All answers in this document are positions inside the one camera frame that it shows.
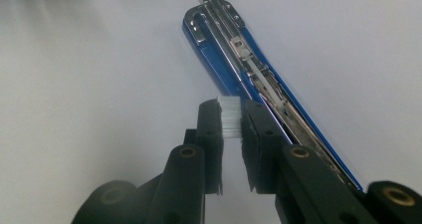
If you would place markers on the strip of staples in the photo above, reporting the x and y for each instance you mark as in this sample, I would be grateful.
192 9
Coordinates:
229 117

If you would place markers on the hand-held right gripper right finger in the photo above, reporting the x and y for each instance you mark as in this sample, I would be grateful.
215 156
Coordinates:
265 141

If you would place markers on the blue stapler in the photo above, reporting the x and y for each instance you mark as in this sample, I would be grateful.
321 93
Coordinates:
232 61

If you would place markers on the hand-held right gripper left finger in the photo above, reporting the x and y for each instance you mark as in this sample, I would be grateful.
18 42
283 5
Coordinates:
205 141

